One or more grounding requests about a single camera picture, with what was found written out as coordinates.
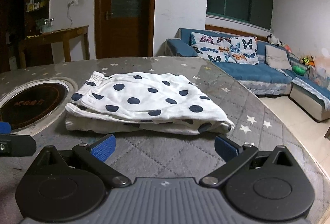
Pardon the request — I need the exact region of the white polka dot garment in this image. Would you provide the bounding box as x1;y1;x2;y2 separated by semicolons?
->
65;71;235;136

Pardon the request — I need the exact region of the black round induction cooktop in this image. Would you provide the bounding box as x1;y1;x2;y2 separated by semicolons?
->
1;83;68;129

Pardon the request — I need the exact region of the grey star quilted tablecloth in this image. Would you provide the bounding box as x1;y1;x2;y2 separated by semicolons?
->
1;57;329;223

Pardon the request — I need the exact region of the blue corner sofa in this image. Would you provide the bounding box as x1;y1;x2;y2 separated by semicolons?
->
165;28;329;122

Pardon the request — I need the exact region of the butterfly print pillow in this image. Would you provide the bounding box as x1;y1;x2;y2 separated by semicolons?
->
190;32;259;65

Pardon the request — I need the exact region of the beige cushion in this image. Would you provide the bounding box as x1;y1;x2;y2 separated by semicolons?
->
265;45;292;70

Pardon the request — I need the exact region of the green toy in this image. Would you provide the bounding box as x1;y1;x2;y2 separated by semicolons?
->
292;65;306;76

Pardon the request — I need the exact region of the orange yellow toy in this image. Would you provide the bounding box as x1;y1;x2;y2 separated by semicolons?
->
300;55;315;67

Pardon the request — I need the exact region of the brown wooden side table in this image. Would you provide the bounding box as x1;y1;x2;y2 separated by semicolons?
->
18;26;90;69

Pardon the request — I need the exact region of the black white plush toy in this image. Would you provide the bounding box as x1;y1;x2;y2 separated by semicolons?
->
267;34;283;47

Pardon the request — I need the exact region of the clear kettle on table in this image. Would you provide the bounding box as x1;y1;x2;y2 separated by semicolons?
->
39;18;54;34

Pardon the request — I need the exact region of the dark wooden shelf unit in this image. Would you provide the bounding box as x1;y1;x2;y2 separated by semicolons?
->
1;0;50;72

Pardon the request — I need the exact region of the dark brown wooden door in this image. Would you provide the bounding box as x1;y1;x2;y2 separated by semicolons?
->
94;0;155;58

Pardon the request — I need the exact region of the white wall socket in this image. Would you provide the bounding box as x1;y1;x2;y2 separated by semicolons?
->
68;0;79;7

